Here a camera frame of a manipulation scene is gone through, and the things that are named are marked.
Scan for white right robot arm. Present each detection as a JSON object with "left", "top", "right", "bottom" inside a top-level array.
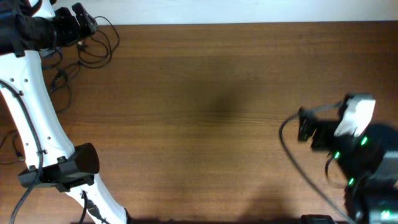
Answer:
[{"left": 298, "top": 108, "right": 397, "bottom": 223}]

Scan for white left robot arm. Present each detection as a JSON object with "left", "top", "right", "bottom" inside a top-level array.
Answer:
[{"left": 1, "top": 1, "right": 132, "bottom": 223}]

